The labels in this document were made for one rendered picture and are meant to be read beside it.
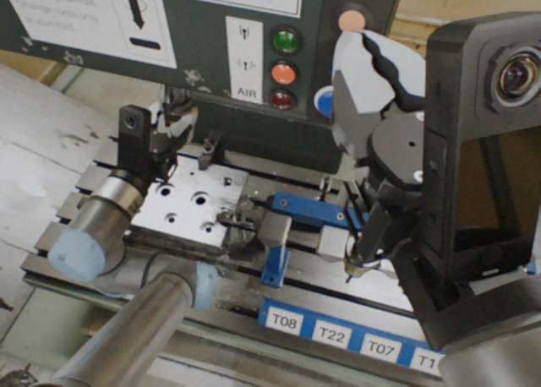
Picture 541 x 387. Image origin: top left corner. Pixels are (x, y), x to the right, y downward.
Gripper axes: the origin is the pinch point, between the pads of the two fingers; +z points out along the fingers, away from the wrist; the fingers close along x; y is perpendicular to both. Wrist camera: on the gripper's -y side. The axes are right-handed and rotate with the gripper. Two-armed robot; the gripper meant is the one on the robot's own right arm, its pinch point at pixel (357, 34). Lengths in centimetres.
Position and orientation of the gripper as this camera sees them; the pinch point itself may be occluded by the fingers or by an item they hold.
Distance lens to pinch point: 29.9
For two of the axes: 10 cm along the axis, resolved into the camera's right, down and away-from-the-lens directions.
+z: -2.6, -8.0, 5.4
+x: 9.7, -2.0, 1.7
